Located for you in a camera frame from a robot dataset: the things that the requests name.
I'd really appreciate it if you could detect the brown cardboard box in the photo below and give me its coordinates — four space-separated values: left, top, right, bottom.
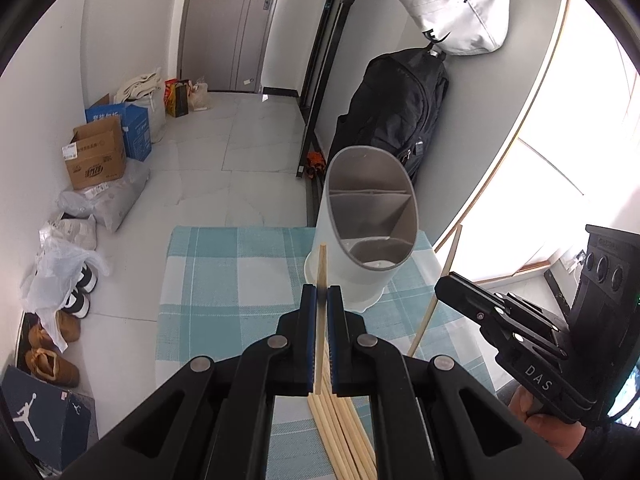
61 116 127 191

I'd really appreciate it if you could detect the window with wooden frame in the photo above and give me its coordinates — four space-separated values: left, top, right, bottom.
432 0 640 281

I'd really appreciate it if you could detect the white grey utensil holder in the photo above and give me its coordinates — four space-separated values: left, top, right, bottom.
304 146 418 313

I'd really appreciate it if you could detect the white fabric bag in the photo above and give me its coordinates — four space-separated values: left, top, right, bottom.
389 0 510 55

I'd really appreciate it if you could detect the white printed package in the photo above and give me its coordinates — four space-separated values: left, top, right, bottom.
40 215 98 252

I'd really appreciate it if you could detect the black white sneaker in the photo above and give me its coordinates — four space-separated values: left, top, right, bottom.
74 264 99 294
62 291 92 319

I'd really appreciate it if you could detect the bundle of wooden chopsticks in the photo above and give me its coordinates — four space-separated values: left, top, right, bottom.
306 340 378 480

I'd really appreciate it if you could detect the clear plastic bag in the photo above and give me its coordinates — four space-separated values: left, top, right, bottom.
187 77 210 112

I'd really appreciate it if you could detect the black metal coat rack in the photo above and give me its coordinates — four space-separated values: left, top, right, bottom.
296 0 368 226

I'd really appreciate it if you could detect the black backpack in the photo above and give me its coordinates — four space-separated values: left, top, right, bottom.
327 49 450 186

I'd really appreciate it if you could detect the grey plastic bag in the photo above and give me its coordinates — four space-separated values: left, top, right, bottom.
56 162 151 233

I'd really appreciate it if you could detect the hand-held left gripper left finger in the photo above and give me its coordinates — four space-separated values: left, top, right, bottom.
60 284 321 480

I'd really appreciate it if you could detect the dark blue shoe box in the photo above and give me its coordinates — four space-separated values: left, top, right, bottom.
0 365 97 472

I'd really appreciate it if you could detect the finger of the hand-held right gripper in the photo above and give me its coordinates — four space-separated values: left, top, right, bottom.
434 271 572 361

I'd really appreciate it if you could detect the cream canvas bag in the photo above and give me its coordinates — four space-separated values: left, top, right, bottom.
114 72 167 141

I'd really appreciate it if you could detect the person's right forearm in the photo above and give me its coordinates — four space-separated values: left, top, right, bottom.
567 412 632 480

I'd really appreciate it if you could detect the grey door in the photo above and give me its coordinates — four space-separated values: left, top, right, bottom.
177 0 311 95

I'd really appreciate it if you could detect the teal checkered tablecloth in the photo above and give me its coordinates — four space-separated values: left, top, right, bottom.
155 225 501 480

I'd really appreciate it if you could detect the white plastic bag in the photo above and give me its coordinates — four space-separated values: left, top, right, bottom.
20 237 112 351

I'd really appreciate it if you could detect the light wooden chopstick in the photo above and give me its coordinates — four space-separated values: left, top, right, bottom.
314 243 328 395
406 225 464 359

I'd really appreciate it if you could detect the blue cardboard box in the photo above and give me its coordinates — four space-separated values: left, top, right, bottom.
85 101 152 162

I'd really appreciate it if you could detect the brown shoe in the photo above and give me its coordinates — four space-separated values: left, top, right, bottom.
25 347 81 388
27 310 82 344

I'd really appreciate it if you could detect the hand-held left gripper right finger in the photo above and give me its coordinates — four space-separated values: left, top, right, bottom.
327 285 586 480

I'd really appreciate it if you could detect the person's right hand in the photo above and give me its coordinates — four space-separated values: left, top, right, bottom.
509 390 587 462

